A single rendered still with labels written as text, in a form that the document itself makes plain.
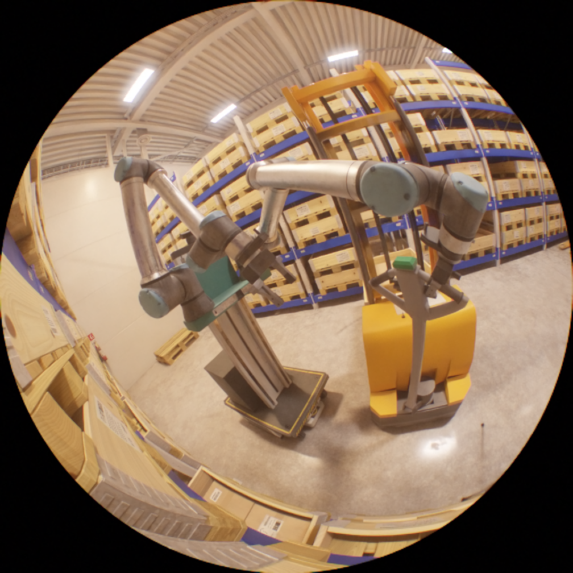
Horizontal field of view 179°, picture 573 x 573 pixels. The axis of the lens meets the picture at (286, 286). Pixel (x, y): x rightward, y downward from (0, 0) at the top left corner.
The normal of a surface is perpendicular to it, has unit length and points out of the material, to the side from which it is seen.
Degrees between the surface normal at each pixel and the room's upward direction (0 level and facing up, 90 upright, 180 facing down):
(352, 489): 0
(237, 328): 90
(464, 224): 109
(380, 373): 74
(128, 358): 90
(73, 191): 90
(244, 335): 90
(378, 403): 22
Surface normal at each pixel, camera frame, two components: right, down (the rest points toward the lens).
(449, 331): -0.43, 0.18
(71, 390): 0.86, -0.21
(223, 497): -0.37, -0.87
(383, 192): -0.76, 0.50
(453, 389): -0.47, -0.65
